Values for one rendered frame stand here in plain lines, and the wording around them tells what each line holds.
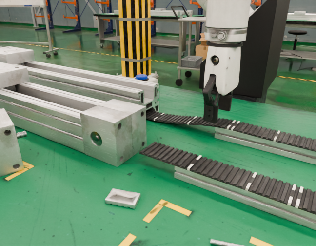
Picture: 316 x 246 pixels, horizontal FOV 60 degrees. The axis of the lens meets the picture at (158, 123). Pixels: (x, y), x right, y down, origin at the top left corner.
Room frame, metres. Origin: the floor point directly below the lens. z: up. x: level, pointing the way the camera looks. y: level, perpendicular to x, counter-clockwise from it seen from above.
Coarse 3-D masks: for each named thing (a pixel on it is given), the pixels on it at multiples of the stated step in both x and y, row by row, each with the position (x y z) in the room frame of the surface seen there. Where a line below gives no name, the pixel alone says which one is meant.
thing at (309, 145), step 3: (309, 138) 0.50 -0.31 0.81; (306, 141) 0.50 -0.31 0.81; (309, 141) 0.49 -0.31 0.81; (312, 141) 0.50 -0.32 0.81; (315, 141) 0.49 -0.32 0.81; (306, 144) 0.48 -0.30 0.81; (309, 144) 0.48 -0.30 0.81; (312, 144) 0.48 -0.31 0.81; (315, 144) 0.48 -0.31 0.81; (306, 147) 0.47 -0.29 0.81; (309, 147) 0.47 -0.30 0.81; (312, 147) 0.47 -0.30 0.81; (315, 147) 0.47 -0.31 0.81; (312, 150) 0.46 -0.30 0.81; (315, 150) 0.46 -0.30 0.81
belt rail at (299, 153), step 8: (216, 128) 0.57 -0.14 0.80; (216, 136) 0.57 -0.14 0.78; (224, 136) 0.56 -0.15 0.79; (232, 136) 0.56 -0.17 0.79; (240, 136) 0.54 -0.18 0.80; (248, 136) 0.53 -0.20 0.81; (240, 144) 0.54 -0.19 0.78; (248, 144) 0.53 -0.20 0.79; (256, 144) 0.52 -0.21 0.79; (264, 144) 0.52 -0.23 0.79; (272, 144) 0.50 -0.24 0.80; (280, 144) 0.50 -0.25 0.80; (272, 152) 0.50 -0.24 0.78; (280, 152) 0.49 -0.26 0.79; (288, 152) 0.49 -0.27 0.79; (296, 152) 0.48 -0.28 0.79; (304, 152) 0.47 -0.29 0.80; (312, 152) 0.46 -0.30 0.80; (304, 160) 0.47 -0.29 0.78; (312, 160) 0.46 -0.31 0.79
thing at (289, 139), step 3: (288, 135) 0.52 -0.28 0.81; (291, 135) 0.52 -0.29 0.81; (294, 135) 0.52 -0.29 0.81; (285, 138) 0.50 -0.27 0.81; (288, 138) 0.51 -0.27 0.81; (291, 138) 0.50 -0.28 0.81; (294, 138) 0.51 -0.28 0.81; (285, 141) 0.49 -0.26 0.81; (288, 141) 0.50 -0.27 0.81; (291, 141) 0.49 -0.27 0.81; (294, 141) 0.50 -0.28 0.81; (288, 144) 0.48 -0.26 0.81; (291, 144) 0.48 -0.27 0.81
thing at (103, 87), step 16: (16, 64) 0.98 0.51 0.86; (32, 64) 1.01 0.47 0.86; (48, 64) 0.98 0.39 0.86; (32, 80) 0.90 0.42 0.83; (48, 80) 0.86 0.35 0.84; (64, 80) 0.81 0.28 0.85; (80, 80) 0.77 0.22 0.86; (96, 80) 0.84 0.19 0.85; (112, 80) 0.80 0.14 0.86; (128, 80) 0.77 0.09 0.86; (96, 96) 0.74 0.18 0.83; (112, 96) 0.70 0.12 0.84; (128, 96) 0.69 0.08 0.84; (144, 96) 0.73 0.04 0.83
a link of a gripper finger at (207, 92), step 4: (212, 76) 0.55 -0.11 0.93; (208, 80) 0.55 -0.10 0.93; (212, 80) 0.54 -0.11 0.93; (208, 84) 0.54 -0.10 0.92; (212, 84) 0.54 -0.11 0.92; (204, 88) 0.53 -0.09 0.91; (208, 88) 0.53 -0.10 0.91; (212, 88) 0.54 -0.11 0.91; (204, 92) 0.52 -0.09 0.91; (208, 92) 0.52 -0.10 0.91; (204, 96) 0.53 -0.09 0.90; (208, 96) 0.52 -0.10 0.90; (208, 100) 0.53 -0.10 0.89
